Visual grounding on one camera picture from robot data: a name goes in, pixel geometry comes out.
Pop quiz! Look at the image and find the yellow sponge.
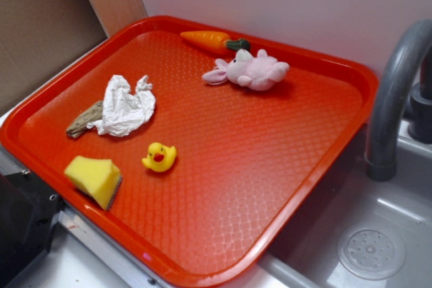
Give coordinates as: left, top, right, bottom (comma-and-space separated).
64, 156, 122, 210

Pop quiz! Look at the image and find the grey toy faucet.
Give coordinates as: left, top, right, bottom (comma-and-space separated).
364, 19, 431, 181

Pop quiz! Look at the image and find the crumpled white paper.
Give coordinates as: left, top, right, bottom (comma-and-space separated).
86, 75, 156, 137

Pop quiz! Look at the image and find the orange toy carrot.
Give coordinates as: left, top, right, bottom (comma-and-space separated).
180, 30, 251, 55

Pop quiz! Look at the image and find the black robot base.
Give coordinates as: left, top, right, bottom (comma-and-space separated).
1, 171, 63, 287

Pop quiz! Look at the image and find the red plastic tray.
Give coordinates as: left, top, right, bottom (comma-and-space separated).
1, 16, 378, 287

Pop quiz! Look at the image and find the grey toy sink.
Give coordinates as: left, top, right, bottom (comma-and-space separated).
259, 115, 432, 288

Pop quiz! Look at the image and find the yellow rubber duck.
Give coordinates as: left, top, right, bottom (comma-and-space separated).
141, 142, 177, 173

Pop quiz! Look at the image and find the pink plush bunny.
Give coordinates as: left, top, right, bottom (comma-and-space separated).
202, 49, 290, 91

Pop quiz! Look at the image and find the brown cardboard panel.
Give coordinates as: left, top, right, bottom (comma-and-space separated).
1, 0, 106, 113

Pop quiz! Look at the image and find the brown wood piece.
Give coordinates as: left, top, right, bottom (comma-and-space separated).
65, 100, 103, 138

